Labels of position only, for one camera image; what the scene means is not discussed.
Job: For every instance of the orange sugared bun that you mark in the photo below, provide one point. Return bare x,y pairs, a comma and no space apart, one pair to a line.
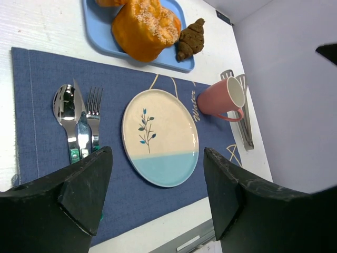
143,29

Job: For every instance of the blue tray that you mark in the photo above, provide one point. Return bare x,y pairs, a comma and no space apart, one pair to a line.
98,31

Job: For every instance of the blue fabric placemat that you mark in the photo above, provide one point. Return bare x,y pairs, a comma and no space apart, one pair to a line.
42,143

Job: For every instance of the cream and blue plate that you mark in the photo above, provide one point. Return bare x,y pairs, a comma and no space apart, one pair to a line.
160,138

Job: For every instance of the brown chocolate croissant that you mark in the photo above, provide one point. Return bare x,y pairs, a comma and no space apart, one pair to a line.
191,40

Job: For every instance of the metal spoon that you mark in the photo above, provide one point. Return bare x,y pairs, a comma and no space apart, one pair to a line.
65,113

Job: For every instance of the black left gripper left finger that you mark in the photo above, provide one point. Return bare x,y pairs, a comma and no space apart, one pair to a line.
59,212

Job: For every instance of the metal knife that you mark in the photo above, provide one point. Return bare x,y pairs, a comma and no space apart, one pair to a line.
82,125

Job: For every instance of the aluminium table frame rail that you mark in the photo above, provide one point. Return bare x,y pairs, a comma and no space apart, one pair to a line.
191,240

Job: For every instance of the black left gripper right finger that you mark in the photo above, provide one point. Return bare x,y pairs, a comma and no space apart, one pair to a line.
251,214

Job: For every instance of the metal fork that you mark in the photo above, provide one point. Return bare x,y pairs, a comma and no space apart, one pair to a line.
93,115

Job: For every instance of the pink mug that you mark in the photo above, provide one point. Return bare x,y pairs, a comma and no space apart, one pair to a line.
222,97

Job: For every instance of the metal tongs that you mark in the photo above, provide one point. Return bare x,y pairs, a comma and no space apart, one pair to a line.
244,124

